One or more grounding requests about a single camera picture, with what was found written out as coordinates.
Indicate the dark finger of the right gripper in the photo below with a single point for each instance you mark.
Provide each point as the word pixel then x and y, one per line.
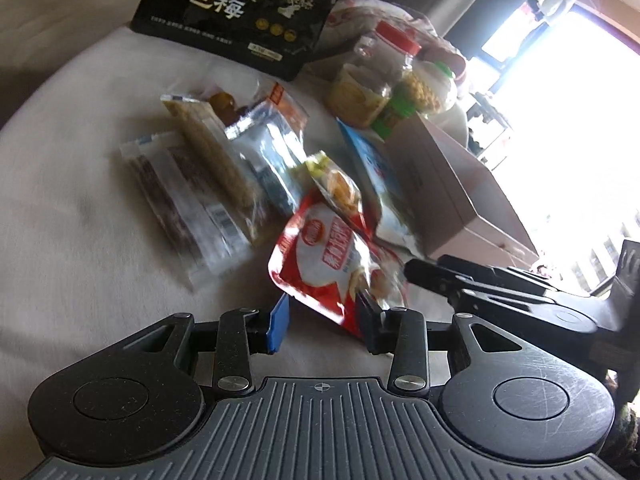
pixel 462 266

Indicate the white tablecloth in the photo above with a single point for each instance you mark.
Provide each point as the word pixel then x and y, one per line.
pixel 84 262

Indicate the grey sofa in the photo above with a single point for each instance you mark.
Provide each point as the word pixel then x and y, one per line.
pixel 38 37

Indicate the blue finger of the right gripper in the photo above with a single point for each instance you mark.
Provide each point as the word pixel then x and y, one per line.
pixel 430 276

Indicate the yellow chestnuts vacuum pack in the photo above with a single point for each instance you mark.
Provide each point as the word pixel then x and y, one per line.
pixel 228 110

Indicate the green lid bean jar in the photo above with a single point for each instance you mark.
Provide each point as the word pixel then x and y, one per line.
pixel 427 89

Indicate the blue snack bag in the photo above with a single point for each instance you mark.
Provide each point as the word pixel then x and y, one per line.
pixel 389 217

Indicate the beige cracker bar packet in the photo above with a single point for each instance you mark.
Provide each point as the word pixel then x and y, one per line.
pixel 206 133

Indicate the round cake clear packet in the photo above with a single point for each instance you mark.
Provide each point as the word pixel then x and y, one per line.
pixel 269 137

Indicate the dark bar clear packet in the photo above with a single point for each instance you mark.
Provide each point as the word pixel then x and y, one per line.
pixel 198 222

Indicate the red lid clear jar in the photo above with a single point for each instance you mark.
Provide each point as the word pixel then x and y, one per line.
pixel 363 86

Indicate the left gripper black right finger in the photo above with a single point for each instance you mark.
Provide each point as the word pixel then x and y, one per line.
pixel 369 321

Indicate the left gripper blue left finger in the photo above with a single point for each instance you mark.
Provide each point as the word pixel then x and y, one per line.
pixel 279 318

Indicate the pink cardboard box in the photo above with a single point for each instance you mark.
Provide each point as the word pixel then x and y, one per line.
pixel 458 206

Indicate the black plum snack bag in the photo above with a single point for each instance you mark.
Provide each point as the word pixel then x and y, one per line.
pixel 276 37

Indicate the red white snack pouch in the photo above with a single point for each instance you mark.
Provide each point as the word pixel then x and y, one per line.
pixel 322 262

